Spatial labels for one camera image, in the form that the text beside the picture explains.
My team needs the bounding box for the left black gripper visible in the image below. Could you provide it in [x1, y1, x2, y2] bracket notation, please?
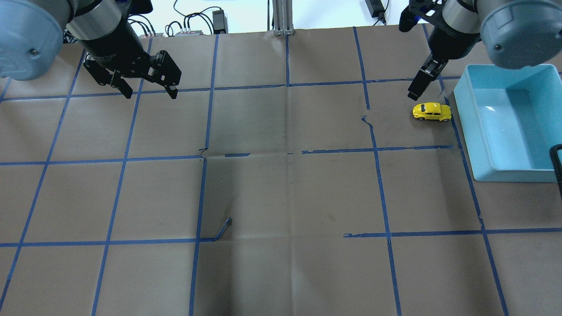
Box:
[79, 22, 181, 100]

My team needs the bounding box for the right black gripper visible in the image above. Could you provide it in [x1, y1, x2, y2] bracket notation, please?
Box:
[399, 0, 480, 101]

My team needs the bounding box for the yellow beetle toy car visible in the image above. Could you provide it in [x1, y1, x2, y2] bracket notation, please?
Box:
[412, 102, 452, 122]

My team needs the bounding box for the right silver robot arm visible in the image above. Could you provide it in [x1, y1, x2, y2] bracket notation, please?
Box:
[399, 0, 562, 100]

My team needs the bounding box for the black power adapter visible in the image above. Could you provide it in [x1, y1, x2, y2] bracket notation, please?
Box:
[365, 0, 387, 20]

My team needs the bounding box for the light blue plastic bin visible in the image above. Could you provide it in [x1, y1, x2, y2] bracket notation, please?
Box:
[454, 64, 562, 183]

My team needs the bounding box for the black power supply top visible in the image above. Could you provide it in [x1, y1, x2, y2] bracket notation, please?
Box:
[212, 9, 228, 34]

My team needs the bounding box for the aluminium frame post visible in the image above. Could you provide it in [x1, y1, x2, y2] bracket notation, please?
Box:
[271, 0, 295, 36]

